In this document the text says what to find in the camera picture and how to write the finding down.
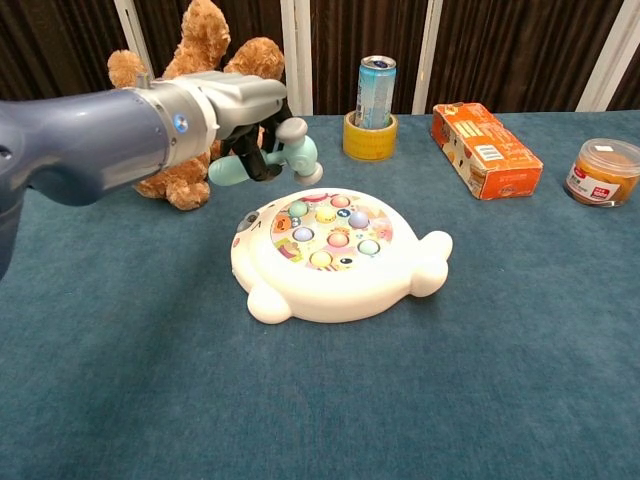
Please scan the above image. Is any white metal frame post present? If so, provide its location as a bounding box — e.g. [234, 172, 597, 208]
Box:
[574, 0, 637, 113]
[113, 0, 154, 79]
[279, 0, 314, 116]
[412, 0, 444, 115]

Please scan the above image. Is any yellow tape roll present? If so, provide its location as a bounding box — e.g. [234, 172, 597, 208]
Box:
[342, 110, 399, 162]

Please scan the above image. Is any light blue drink can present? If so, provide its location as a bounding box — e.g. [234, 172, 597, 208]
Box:
[355, 55, 398, 130]

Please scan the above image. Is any brown teddy bear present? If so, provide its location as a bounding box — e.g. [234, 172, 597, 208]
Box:
[107, 0, 286, 211]

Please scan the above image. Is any light blue toy hammer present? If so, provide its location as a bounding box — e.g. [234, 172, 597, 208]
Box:
[207, 117, 325, 189]

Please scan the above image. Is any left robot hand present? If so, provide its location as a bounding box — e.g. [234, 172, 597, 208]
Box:
[197, 71, 297, 184]

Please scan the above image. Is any white fish toy board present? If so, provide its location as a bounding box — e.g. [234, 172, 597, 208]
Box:
[230, 188, 454, 325]

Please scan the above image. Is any orange snack box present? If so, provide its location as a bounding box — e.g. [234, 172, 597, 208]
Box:
[430, 102, 545, 201]

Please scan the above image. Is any blue felt table mat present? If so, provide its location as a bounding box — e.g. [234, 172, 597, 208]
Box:
[0, 112, 640, 480]

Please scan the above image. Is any clear plastic snack jar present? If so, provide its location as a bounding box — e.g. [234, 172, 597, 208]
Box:
[563, 137, 640, 208]

